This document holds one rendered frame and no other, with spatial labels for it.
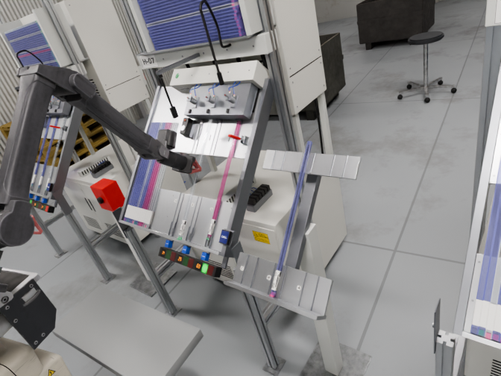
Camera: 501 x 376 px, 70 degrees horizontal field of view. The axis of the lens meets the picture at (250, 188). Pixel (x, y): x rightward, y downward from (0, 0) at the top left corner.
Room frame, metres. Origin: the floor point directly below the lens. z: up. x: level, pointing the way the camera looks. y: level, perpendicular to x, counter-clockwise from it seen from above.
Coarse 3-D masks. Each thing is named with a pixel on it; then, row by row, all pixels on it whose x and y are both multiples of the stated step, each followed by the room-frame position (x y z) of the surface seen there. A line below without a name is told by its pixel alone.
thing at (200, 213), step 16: (160, 192) 1.46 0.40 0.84; (176, 192) 1.40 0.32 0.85; (160, 208) 1.40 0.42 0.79; (176, 208) 1.34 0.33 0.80; (192, 208) 1.28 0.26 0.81; (208, 208) 1.23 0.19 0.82; (224, 208) 1.18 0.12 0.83; (160, 224) 1.35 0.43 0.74; (176, 224) 1.29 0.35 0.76; (192, 224) 1.23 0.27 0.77; (208, 224) 1.18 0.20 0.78; (224, 224) 1.13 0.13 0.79; (192, 240) 1.19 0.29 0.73; (208, 240) 1.14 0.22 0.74
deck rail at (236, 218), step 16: (272, 96) 1.40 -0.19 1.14; (256, 112) 1.34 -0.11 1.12; (256, 128) 1.30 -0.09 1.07; (256, 144) 1.28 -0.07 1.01; (256, 160) 1.26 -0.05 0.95; (240, 176) 1.21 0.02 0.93; (240, 192) 1.17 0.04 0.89; (240, 208) 1.15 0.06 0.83; (240, 224) 1.13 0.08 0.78; (224, 256) 1.04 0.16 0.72
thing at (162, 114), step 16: (160, 96) 1.85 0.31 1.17; (176, 96) 1.76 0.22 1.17; (160, 112) 1.78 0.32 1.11; (224, 128) 1.42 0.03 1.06; (240, 128) 1.36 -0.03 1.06; (176, 144) 1.57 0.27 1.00; (192, 144) 1.50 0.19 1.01; (208, 144) 1.43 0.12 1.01; (224, 144) 1.37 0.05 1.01; (240, 144) 1.32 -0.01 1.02
